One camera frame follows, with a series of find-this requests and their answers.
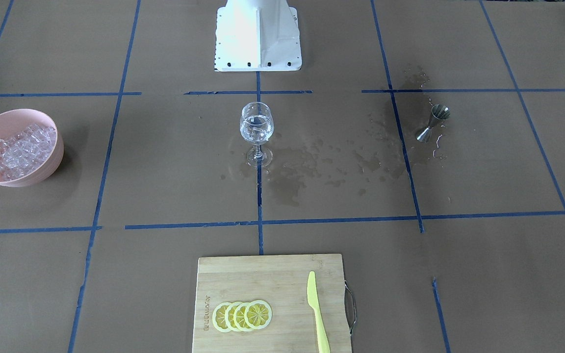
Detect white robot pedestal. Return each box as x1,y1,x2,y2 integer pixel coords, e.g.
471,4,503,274
214,0,303,72

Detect clear ice cubes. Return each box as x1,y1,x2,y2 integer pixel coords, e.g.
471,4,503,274
0,124,57,181

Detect yellow plastic knife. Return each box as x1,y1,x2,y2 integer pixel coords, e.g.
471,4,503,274
306,271,331,353

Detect clear wine glass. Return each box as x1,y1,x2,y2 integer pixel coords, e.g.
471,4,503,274
239,102,274,168

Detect pink bowl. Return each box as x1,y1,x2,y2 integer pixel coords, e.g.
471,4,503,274
0,109,64,187

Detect steel cocktail jigger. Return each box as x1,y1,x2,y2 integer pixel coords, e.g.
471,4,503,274
415,103,451,143

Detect lemon slice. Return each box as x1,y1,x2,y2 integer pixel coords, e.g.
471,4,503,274
244,300,273,330
224,301,243,331
213,302,231,332
233,302,253,331

